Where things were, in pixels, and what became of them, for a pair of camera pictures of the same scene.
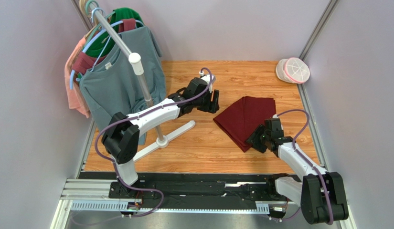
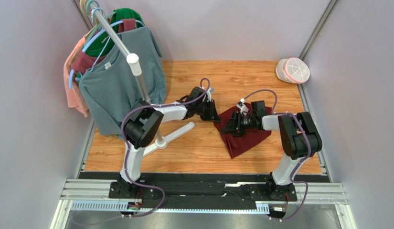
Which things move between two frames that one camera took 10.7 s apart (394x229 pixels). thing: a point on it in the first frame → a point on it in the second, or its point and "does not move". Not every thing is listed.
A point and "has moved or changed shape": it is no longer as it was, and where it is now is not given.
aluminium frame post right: [318, 29] does not move
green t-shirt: [103, 43] does not move
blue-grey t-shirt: [111, 88] does not move
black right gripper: [256, 139] → [236, 121]
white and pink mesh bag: [292, 70] does not move
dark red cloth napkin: [239, 119] has moved or changed shape
